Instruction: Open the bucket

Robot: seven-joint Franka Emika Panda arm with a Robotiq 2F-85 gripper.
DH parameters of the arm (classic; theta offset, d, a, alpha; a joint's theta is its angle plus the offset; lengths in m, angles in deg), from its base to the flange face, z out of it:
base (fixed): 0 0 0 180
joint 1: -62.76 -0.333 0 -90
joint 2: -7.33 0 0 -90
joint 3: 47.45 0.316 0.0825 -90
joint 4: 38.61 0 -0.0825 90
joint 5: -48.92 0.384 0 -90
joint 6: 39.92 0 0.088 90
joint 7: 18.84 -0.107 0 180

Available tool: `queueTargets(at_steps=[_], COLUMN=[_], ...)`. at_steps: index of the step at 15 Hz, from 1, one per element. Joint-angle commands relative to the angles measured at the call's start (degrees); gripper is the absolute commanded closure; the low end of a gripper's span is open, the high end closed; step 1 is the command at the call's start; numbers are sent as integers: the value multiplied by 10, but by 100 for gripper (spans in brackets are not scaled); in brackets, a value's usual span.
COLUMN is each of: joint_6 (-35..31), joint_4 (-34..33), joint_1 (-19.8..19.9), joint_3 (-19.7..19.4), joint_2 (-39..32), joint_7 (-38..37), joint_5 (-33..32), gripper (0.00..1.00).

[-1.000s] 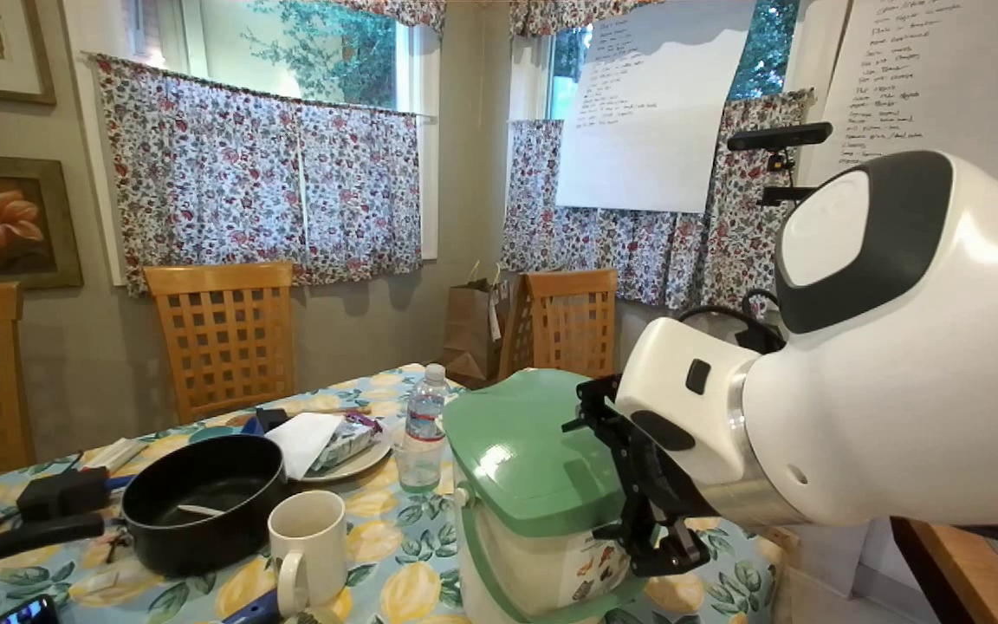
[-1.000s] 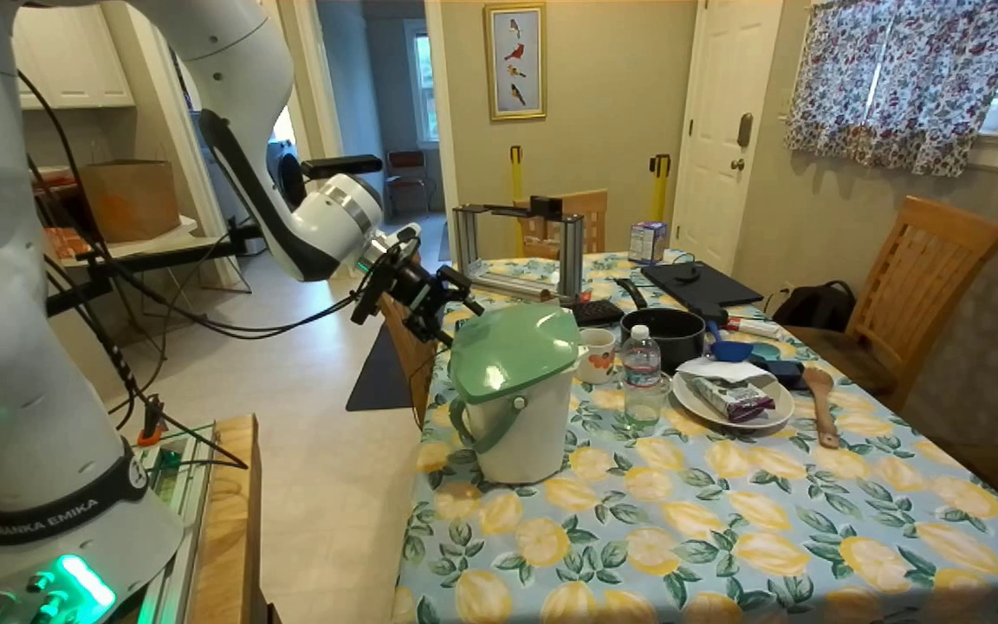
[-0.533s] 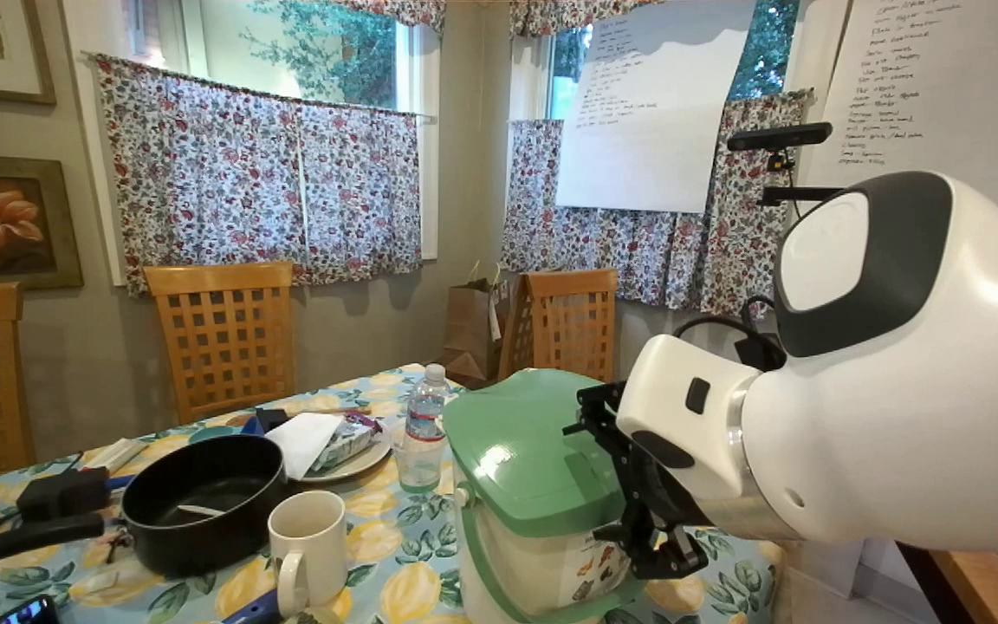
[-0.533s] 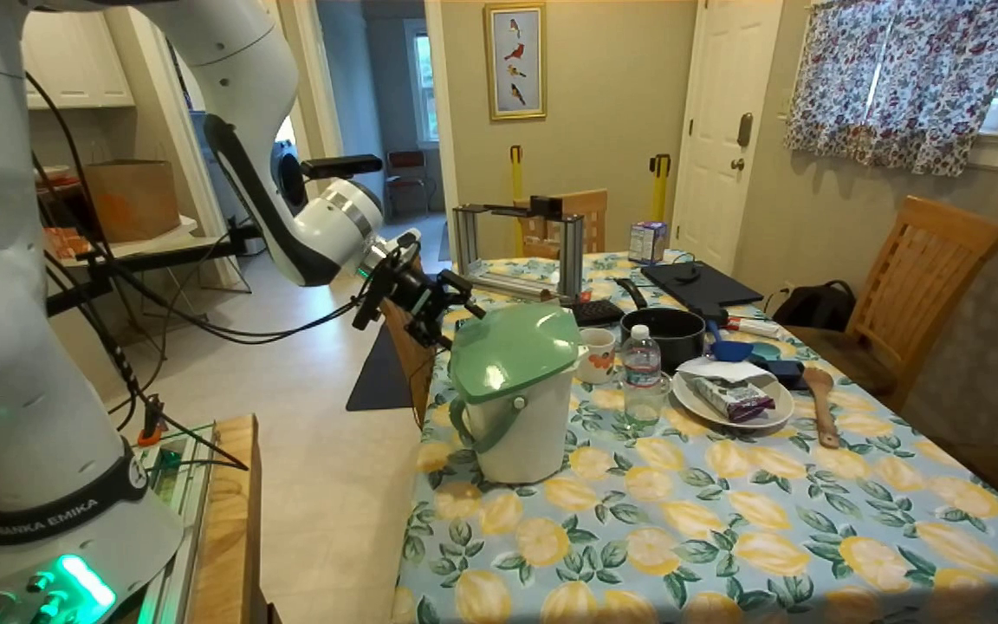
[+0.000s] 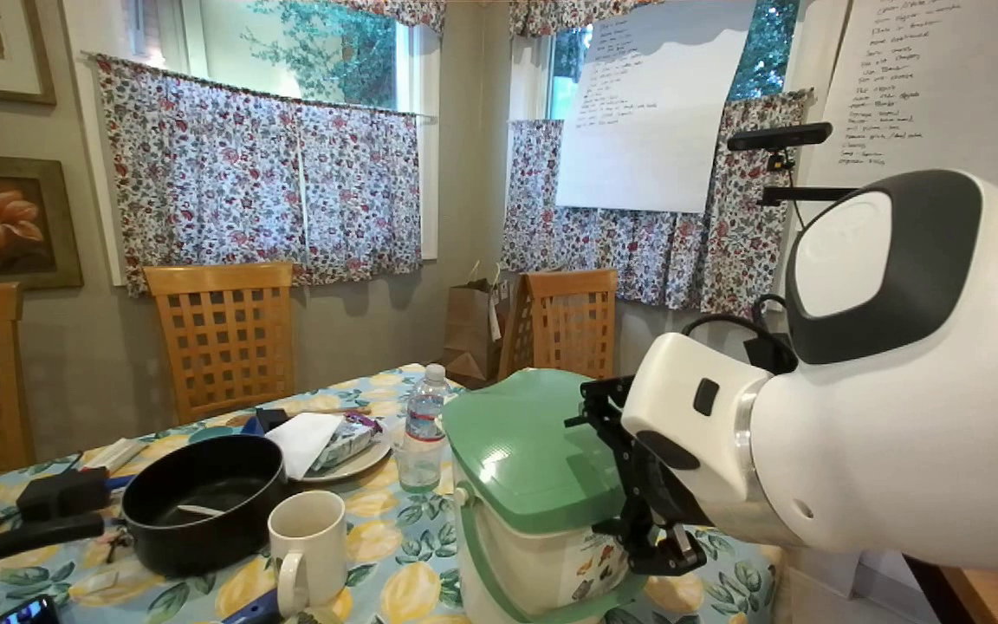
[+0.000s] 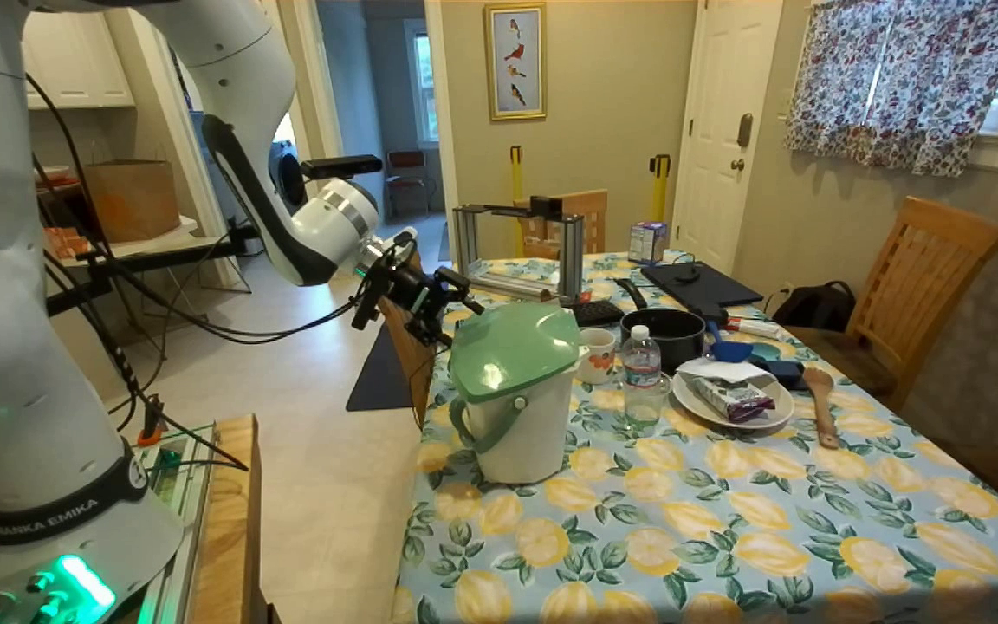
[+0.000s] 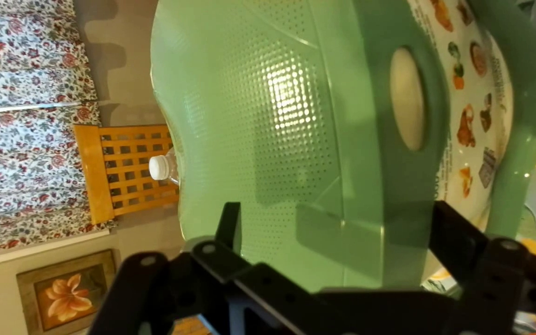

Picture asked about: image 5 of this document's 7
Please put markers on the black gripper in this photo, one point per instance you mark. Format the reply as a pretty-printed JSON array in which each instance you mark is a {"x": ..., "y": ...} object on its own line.
[{"x": 666, "y": 490}]

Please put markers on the green bucket lid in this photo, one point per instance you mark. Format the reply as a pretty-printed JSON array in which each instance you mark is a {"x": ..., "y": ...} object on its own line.
[{"x": 520, "y": 452}]

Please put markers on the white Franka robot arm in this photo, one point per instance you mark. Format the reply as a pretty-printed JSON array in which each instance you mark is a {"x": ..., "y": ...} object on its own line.
[{"x": 926, "y": 437}]

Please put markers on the clear plastic water bottle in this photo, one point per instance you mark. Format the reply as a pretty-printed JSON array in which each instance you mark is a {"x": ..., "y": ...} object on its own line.
[{"x": 422, "y": 437}]

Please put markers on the brown paper bag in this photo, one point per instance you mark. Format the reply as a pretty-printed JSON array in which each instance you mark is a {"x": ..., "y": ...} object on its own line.
[{"x": 474, "y": 335}]

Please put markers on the lemon print tablecloth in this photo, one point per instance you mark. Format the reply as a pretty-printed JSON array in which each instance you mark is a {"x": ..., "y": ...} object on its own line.
[{"x": 401, "y": 542}]

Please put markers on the floral print curtain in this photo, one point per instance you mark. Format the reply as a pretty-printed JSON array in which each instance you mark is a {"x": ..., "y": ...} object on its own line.
[
  {"x": 744, "y": 245},
  {"x": 258, "y": 174}
]

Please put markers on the white plate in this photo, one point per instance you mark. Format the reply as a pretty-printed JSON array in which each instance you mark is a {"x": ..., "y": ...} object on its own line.
[{"x": 367, "y": 467}]

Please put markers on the silver snack package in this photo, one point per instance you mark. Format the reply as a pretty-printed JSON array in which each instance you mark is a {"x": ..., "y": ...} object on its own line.
[{"x": 347, "y": 446}]

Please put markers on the white mug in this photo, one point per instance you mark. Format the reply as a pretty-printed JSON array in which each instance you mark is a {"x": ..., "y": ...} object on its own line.
[{"x": 310, "y": 542}]

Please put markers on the white napkin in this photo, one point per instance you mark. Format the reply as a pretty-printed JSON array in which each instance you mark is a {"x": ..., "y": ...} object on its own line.
[{"x": 297, "y": 437}]

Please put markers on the white handwritten paper sheet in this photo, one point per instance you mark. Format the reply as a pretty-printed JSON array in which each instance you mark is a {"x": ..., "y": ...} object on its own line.
[
  {"x": 650, "y": 114},
  {"x": 938, "y": 81}
]

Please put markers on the dark blue small object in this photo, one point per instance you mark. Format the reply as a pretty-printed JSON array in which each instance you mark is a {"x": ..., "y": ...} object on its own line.
[{"x": 255, "y": 610}]

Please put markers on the black cooking pot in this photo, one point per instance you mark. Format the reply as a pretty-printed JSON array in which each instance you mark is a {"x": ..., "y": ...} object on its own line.
[{"x": 211, "y": 542}]

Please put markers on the floral curtain valance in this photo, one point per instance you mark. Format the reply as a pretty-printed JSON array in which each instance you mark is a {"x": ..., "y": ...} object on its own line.
[
  {"x": 555, "y": 14},
  {"x": 407, "y": 11}
]

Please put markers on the white papers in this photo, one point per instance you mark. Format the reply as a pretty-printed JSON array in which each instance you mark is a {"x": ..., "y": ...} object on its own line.
[{"x": 119, "y": 452}]

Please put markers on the small black box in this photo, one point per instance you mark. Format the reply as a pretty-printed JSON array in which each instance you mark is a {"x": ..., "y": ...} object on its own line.
[{"x": 61, "y": 492}]

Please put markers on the black phone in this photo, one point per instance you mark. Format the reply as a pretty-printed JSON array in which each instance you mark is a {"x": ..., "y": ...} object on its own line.
[{"x": 26, "y": 610}]

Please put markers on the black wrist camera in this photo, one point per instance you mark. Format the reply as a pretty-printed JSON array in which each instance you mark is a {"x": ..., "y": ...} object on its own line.
[{"x": 772, "y": 352}]

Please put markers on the black camera on stand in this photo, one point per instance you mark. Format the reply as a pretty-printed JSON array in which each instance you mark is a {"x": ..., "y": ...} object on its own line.
[{"x": 779, "y": 137}]

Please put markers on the flower painting dark frame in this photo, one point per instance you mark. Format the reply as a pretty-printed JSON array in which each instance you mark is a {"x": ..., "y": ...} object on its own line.
[{"x": 0, "y": 218}]

